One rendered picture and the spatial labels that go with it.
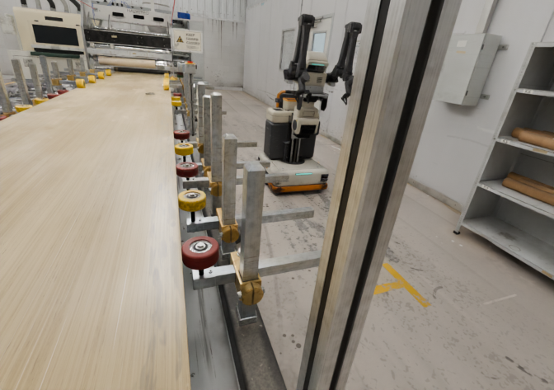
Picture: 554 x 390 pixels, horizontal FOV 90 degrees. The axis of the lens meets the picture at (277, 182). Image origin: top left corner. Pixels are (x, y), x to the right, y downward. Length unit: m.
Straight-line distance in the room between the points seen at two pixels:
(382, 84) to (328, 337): 0.22
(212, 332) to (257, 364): 0.20
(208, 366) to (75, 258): 0.39
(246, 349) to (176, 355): 0.27
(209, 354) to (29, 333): 0.40
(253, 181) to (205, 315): 0.48
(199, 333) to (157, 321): 0.34
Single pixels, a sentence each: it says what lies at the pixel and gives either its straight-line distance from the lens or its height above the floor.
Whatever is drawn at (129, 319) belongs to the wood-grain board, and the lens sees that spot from 0.54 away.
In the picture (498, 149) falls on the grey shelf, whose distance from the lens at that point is 2.88.
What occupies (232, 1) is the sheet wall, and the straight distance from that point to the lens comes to 11.94.
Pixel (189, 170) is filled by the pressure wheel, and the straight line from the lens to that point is 1.06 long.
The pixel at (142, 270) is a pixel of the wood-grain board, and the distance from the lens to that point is 0.62.
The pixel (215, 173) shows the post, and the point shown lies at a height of 0.89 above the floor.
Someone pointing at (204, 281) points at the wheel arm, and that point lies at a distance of 0.70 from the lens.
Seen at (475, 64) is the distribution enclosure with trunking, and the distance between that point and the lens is 3.19.
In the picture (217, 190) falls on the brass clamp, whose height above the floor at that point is 0.84.
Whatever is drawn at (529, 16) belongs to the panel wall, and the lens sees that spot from 3.33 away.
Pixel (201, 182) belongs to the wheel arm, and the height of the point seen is 0.84.
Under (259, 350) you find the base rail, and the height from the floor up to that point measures 0.70.
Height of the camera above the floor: 1.30
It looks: 24 degrees down
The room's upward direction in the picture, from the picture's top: 5 degrees clockwise
